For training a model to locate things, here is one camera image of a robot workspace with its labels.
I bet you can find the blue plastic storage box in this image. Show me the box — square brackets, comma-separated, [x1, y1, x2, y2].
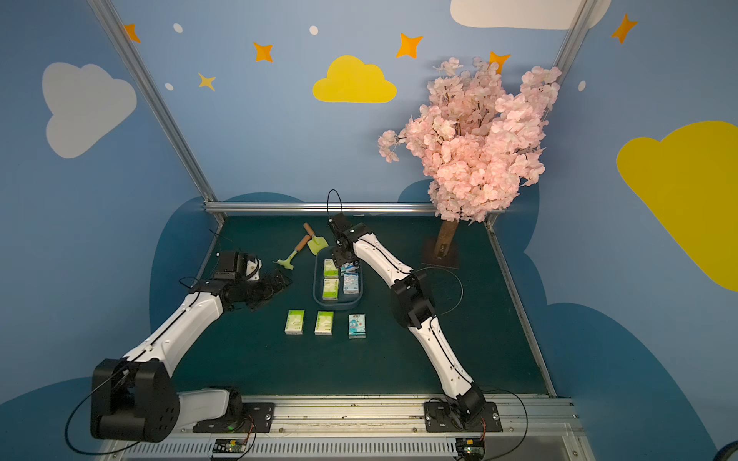
[312, 247, 364, 311]

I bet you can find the green pocket tissue pack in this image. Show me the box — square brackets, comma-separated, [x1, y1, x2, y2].
[284, 310, 305, 335]

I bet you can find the blue pocket tissue pack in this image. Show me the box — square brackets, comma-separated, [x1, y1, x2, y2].
[348, 314, 366, 339]

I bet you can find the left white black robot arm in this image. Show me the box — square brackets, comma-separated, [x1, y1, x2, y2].
[83, 271, 291, 453]

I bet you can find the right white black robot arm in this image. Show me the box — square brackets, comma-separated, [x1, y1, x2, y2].
[328, 213, 487, 426]

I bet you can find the green toy shovel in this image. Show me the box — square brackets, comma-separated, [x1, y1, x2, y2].
[303, 223, 329, 255]

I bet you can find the green toy rake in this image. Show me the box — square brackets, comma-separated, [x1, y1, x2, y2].
[274, 234, 311, 271]

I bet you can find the left green circuit board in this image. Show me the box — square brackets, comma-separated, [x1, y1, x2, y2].
[211, 439, 247, 456]

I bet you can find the green circuit board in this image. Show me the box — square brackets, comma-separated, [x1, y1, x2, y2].
[211, 439, 247, 456]
[455, 438, 486, 461]

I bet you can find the pink cherry blossom tree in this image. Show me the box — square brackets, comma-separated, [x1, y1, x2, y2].
[378, 58, 562, 265]

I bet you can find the right green circuit board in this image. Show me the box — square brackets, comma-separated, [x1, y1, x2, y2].
[455, 438, 486, 461]

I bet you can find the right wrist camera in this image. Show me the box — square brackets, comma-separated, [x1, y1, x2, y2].
[329, 212, 353, 240]

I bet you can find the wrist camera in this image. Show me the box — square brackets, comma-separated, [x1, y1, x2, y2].
[211, 251, 263, 282]
[329, 212, 353, 240]

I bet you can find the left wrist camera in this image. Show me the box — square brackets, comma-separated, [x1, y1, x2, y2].
[211, 251, 263, 282]

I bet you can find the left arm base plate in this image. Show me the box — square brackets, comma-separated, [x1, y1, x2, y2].
[192, 403, 275, 433]

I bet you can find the aluminium rail frame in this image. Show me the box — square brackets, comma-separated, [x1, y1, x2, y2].
[102, 393, 595, 460]

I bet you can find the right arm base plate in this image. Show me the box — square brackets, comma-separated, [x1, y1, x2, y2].
[423, 399, 503, 433]

